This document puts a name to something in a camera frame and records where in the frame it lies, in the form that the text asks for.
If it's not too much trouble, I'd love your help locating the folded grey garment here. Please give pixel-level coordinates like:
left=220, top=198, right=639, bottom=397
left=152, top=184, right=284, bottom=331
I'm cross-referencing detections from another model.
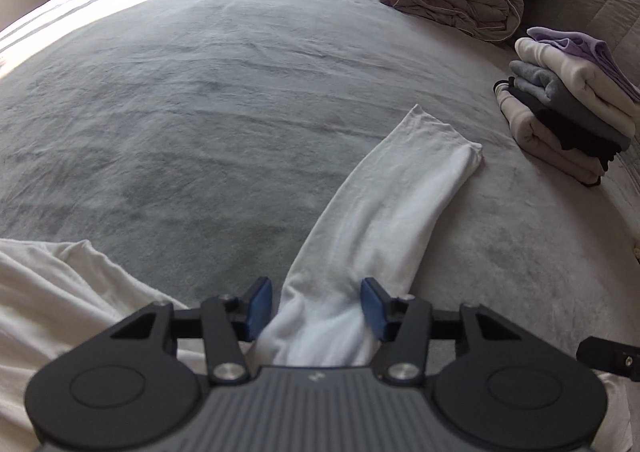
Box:
left=509, top=60, right=631, bottom=151

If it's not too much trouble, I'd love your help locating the folded lilac garment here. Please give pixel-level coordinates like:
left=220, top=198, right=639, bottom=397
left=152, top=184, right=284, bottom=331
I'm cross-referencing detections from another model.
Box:
left=526, top=26, right=639, bottom=103

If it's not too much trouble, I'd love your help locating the folded beige garment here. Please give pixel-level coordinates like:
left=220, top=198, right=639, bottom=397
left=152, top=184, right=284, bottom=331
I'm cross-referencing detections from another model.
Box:
left=494, top=80, right=605, bottom=186

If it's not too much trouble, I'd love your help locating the white long-sleeve garment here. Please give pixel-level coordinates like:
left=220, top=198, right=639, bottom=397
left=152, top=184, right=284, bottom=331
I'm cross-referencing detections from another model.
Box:
left=1, top=108, right=639, bottom=451

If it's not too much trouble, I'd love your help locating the folded cream sweater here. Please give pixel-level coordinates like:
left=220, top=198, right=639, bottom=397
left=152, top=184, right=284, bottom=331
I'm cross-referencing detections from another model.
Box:
left=514, top=37, right=639, bottom=138

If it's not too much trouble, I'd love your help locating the grey plush bed blanket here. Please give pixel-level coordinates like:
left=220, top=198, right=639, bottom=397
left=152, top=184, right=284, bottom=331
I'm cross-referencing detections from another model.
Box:
left=0, top=0, right=640, bottom=363

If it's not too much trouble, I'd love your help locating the folded black garment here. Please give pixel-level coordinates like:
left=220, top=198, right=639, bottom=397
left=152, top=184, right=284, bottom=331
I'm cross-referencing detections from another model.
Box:
left=507, top=77, right=622, bottom=171

